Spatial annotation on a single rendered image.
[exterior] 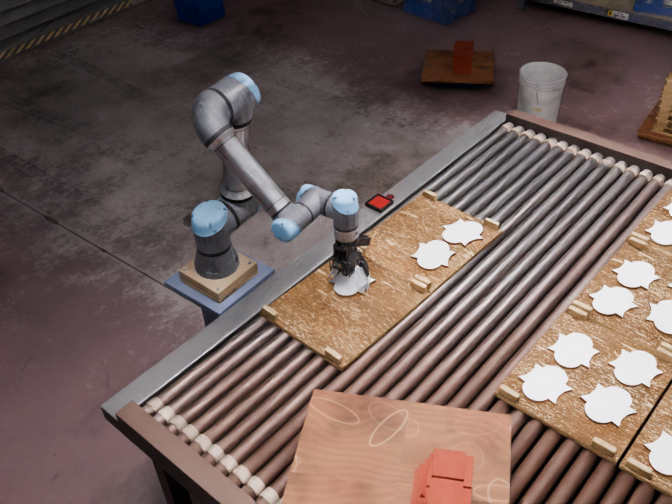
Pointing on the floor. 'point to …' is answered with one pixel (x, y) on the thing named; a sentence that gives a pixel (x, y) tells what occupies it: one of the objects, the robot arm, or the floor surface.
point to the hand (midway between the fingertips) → (352, 281)
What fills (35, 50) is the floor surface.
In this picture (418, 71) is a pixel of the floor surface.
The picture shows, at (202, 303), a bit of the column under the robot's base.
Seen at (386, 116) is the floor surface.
